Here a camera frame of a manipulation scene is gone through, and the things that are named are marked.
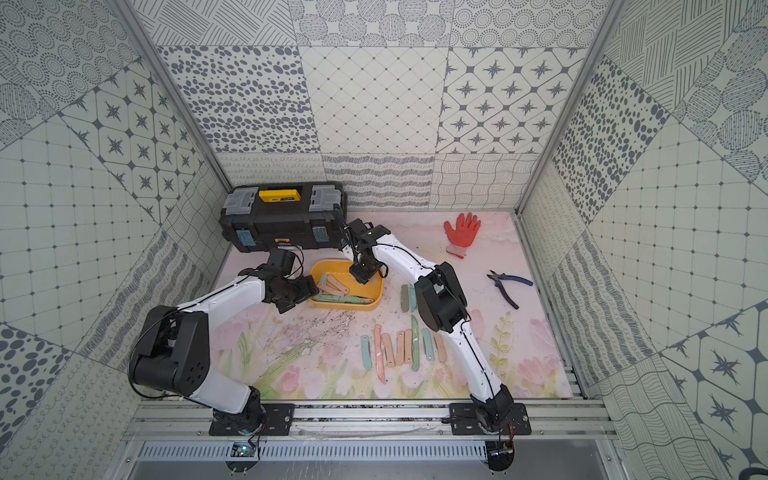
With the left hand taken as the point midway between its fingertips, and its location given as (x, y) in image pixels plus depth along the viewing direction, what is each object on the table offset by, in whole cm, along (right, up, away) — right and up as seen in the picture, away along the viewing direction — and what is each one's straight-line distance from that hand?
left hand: (317, 295), depth 91 cm
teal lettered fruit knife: (+28, +6, -30) cm, 42 cm away
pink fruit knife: (+26, -15, -7) cm, 31 cm away
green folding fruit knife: (+30, -12, -3) cm, 33 cm away
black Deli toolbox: (-17, +25, +4) cm, 30 cm away
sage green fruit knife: (+27, -2, +7) cm, 28 cm away
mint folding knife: (+16, -16, -6) cm, 23 cm away
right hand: (+15, +5, +6) cm, 17 cm away
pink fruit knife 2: (+28, -14, -5) cm, 32 cm away
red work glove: (+50, +18, +22) cm, 58 cm away
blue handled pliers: (+60, +4, +9) cm, 60 cm away
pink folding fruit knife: (+22, -15, -6) cm, 27 cm away
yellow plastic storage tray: (+6, +1, +6) cm, 9 cm away
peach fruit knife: (+38, -14, -5) cm, 41 cm away
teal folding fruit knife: (+34, -14, -5) cm, 37 cm away
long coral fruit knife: (+20, -16, -6) cm, 26 cm away
